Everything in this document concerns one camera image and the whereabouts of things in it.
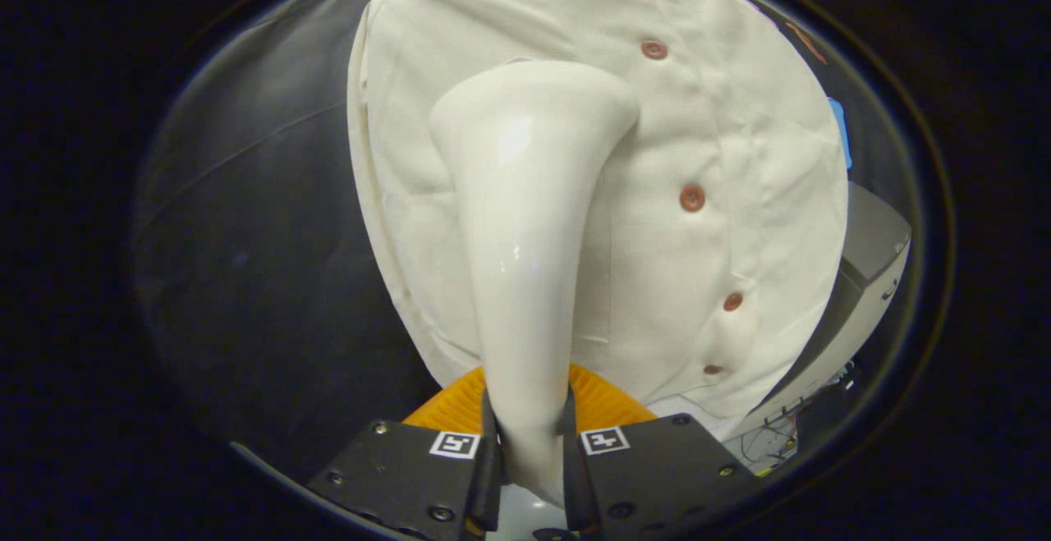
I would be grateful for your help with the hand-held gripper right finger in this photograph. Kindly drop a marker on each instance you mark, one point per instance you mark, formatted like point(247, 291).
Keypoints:
point(657, 475)

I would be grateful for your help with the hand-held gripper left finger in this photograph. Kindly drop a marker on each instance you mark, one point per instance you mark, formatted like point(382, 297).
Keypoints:
point(402, 475)

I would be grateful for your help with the cream button shirt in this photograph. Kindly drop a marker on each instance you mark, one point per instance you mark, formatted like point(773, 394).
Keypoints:
point(739, 130)

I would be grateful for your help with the white cabinet with grey top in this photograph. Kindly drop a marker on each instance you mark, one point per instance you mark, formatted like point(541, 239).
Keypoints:
point(862, 278)

